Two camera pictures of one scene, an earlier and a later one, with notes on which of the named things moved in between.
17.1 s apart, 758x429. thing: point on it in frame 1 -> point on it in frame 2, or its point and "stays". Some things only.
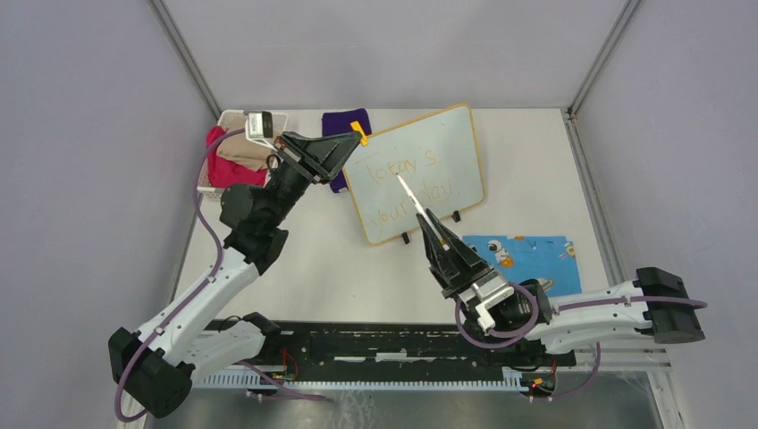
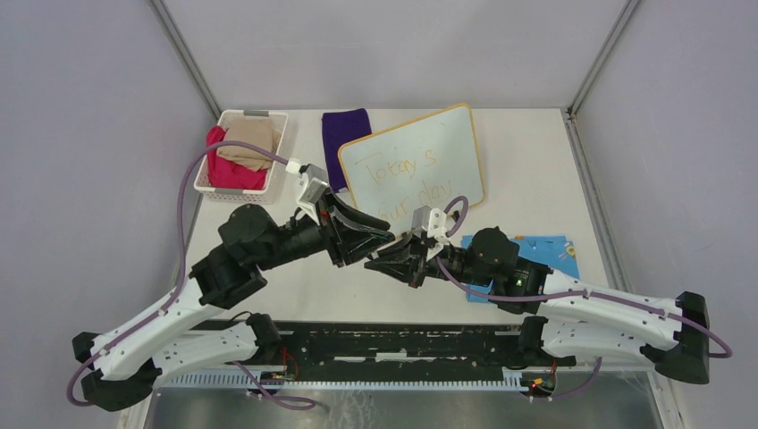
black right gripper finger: x=441 y=263 -> x=405 y=269
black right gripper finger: x=473 y=267 -> x=399 y=248
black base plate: x=316 y=346 stays
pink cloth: x=225 y=172 stays
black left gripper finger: x=325 y=154 -> x=340 y=209
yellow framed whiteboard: x=437 y=154 stays
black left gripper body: x=298 y=161 -> x=332 y=231
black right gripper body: x=462 y=285 -> x=418 y=249
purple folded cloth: x=339 y=121 stays
